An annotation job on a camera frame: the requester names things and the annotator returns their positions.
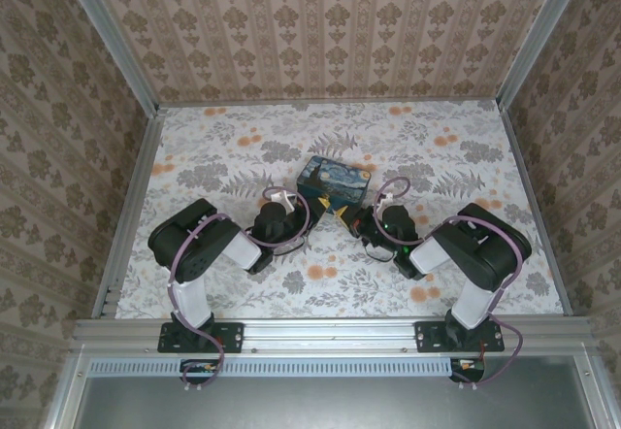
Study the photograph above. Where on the aluminium frame post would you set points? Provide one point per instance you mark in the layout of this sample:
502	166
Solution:
538	31
107	31

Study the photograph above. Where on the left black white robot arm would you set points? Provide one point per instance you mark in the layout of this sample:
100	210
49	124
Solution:
194	254

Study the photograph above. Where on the grey sheet metal panel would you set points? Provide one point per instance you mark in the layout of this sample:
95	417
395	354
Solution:
330	405

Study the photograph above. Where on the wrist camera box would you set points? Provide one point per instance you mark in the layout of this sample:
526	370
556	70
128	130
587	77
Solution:
284	198
385	199

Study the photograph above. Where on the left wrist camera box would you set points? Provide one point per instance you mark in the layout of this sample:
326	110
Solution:
284	198

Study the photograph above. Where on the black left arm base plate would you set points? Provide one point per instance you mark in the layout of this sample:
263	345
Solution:
228	337

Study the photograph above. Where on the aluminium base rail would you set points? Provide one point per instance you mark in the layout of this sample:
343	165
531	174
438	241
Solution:
330	334

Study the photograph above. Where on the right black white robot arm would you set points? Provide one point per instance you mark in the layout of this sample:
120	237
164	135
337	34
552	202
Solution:
485	254

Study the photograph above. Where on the aluminium table side rail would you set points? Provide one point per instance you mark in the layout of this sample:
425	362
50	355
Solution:
533	196
140	172

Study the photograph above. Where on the starry night printed tin box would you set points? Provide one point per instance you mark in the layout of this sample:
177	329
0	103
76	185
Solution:
335	181

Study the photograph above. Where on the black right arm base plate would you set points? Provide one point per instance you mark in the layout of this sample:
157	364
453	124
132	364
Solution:
429	337

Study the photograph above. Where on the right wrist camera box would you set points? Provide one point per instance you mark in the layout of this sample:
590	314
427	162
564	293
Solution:
385	199

